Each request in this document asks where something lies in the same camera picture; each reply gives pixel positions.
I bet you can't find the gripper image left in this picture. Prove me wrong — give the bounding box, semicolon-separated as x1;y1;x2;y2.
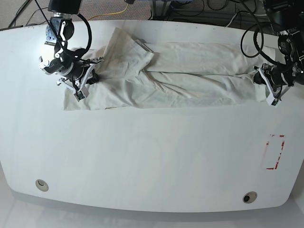
39;16;104;101

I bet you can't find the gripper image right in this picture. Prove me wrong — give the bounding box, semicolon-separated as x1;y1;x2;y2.
253;31;304;107

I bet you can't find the white t-shirt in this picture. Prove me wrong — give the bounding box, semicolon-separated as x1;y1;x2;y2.
63;28;268;111

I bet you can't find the red tape rectangle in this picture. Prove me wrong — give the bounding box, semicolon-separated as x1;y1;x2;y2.
263;134;285;170

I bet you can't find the left table grommet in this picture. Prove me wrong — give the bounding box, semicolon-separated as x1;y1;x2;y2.
35;180;49;192

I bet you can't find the table grommet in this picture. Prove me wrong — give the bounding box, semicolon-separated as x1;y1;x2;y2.
35;180;49;192
243;191;257;204

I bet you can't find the right table grommet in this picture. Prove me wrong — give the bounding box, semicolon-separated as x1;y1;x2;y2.
243;191;257;204

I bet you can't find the yellow cable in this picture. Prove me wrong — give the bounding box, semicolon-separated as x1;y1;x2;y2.
87;4;130;21

